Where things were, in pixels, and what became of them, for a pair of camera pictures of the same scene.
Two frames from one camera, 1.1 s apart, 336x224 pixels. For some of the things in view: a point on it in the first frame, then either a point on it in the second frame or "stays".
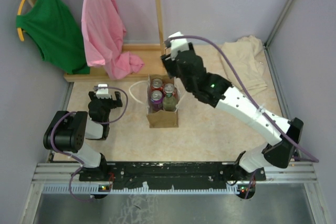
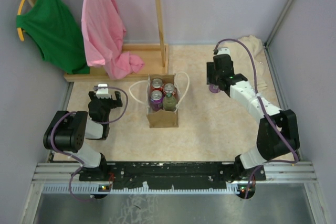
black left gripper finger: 118,102 stays
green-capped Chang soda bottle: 169,102 stays
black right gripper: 169,65 to 211,79
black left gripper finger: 91,94 stays
